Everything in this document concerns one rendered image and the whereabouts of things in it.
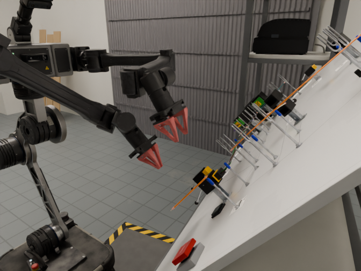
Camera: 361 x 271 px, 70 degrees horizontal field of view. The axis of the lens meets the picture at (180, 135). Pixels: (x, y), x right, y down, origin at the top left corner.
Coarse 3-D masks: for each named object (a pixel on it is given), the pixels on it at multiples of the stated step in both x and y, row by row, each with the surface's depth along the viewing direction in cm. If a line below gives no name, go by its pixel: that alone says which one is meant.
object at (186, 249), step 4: (192, 240) 57; (184, 244) 60; (188, 244) 56; (192, 244) 57; (180, 248) 59; (184, 248) 56; (188, 248) 55; (192, 248) 57; (180, 252) 56; (184, 252) 54; (188, 252) 55; (176, 256) 57; (180, 256) 55; (184, 256) 54; (188, 256) 55; (172, 260) 57; (176, 260) 56; (180, 260) 55; (184, 260) 56; (176, 264) 56
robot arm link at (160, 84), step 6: (150, 72) 71; (156, 72) 71; (144, 78) 71; (150, 78) 70; (156, 78) 71; (162, 78) 75; (144, 84) 72; (150, 84) 71; (156, 84) 71; (162, 84) 72; (150, 90) 71; (156, 90) 72
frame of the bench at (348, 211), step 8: (344, 200) 128; (344, 208) 122; (352, 208) 122; (352, 216) 117; (352, 224) 112; (352, 232) 107; (352, 240) 103; (352, 248) 99; (360, 248) 99; (360, 256) 95; (360, 264) 92
